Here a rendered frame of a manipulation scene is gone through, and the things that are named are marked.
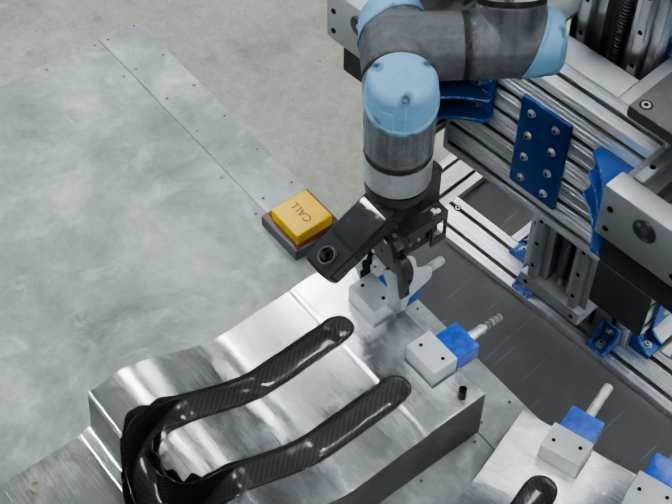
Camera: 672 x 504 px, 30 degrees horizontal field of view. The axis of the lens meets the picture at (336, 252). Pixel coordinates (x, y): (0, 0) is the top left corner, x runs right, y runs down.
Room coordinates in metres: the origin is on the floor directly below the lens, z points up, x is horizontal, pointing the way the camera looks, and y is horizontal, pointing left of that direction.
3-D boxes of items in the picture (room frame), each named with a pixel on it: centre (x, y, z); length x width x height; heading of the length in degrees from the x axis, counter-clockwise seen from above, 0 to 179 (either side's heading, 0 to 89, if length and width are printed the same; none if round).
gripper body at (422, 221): (0.91, -0.07, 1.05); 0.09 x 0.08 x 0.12; 128
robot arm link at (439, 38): (1.00, -0.08, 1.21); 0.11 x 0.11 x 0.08; 3
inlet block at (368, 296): (0.91, -0.08, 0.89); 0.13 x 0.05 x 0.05; 128
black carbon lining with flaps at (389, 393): (0.71, 0.08, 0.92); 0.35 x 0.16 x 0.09; 128
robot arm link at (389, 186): (0.90, -0.06, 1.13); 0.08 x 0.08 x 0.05
